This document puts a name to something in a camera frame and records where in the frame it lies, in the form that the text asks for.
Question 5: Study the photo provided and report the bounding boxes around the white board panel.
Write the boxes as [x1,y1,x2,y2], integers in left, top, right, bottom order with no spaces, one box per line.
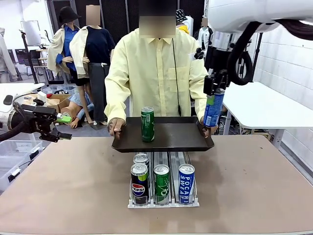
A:
[20,20,43,47]

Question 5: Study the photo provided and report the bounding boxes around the mannequin with black hat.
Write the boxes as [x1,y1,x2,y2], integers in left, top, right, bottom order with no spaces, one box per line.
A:
[46,6,95,126]

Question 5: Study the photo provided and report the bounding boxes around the person in yellow shirt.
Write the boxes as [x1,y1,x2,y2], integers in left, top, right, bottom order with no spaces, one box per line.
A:
[104,0,219,141]

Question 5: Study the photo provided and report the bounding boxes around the blue Pocari Sweat can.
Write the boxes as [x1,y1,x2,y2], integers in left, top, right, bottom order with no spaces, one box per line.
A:
[178,163,196,205]
[203,88,226,128]

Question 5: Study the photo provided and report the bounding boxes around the clear plastic storage bin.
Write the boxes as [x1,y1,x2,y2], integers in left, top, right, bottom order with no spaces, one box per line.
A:
[0,156,28,193]
[0,140,44,167]

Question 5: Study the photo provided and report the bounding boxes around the black Pepsi can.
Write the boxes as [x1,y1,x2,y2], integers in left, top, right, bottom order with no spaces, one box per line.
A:
[133,153,150,170]
[130,163,150,206]

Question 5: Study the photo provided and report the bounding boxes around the black serving tray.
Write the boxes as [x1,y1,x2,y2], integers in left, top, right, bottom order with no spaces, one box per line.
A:
[111,116,215,154]

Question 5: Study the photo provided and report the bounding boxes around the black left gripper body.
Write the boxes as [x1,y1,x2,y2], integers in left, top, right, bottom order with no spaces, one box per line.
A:
[20,104,58,134]

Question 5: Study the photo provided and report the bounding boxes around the small white table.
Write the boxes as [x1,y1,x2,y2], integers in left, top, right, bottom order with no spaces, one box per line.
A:
[0,82,46,142]

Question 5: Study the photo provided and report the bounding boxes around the mannequin with white jacket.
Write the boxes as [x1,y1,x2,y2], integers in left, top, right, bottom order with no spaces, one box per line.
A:
[197,17,214,50]

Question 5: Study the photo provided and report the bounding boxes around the clear acrylic can rack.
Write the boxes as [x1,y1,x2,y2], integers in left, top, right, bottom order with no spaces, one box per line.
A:
[127,151,200,210]

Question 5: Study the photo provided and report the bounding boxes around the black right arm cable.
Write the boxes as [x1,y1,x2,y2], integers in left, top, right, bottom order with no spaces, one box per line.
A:
[226,19,313,87]

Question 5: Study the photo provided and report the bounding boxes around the green Chilsung cider can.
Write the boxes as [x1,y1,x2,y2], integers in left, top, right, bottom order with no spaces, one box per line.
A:
[140,106,156,143]
[153,164,171,206]

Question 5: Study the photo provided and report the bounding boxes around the person left forearm yellow sleeve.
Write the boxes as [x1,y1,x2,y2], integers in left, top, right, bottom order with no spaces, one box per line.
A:
[190,94,209,121]

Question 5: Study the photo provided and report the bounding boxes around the black stand with clamp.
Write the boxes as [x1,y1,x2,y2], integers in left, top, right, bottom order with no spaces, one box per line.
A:
[19,30,39,84]

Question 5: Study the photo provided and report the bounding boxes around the black light stand pole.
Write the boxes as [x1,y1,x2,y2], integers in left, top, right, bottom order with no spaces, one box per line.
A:
[252,31,264,83]

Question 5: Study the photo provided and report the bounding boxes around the large white table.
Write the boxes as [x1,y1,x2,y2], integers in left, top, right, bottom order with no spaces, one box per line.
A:
[221,80,313,150]

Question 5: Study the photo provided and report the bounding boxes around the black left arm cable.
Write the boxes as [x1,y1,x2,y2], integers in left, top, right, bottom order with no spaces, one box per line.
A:
[0,92,38,143]

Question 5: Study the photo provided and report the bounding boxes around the person right forearm yellow sleeve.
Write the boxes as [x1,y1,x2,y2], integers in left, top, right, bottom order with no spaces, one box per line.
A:
[104,92,131,122]

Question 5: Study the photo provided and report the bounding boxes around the wooden crate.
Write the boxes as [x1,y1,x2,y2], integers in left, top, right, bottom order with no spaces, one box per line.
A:
[240,127,273,142]

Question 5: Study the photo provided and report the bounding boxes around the brown cardboard box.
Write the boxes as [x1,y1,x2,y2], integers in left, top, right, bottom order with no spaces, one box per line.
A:
[22,92,72,116]

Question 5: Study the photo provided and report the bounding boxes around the beige mannequin torso blue cloth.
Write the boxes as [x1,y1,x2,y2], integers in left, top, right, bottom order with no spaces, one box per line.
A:
[59,93,95,129]

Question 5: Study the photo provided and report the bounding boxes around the mannequin with yellow hoodie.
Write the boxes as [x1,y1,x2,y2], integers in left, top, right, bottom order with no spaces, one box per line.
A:
[175,9,191,35]

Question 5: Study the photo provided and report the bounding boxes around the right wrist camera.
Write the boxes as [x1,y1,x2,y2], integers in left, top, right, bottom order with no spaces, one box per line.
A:
[189,47,207,61]

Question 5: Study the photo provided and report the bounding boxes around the person left hand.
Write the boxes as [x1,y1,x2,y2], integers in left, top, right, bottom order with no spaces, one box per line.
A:
[200,117,219,140]

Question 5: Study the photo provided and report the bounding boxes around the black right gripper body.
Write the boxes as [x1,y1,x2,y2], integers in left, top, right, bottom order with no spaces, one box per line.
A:
[211,69,227,93]

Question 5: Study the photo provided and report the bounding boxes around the person right hand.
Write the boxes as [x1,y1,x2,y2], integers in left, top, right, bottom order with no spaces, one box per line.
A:
[107,117,127,140]

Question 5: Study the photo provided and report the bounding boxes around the black cord on shirt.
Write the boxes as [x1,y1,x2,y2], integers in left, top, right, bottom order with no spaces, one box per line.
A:
[172,38,183,116]

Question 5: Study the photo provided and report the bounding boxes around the grey hooded garment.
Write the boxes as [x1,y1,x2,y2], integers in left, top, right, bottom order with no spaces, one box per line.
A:
[0,27,18,83]

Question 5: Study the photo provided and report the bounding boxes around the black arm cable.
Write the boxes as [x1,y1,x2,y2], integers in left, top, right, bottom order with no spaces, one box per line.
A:
[226,19,313,87]
[0,92,38,143]

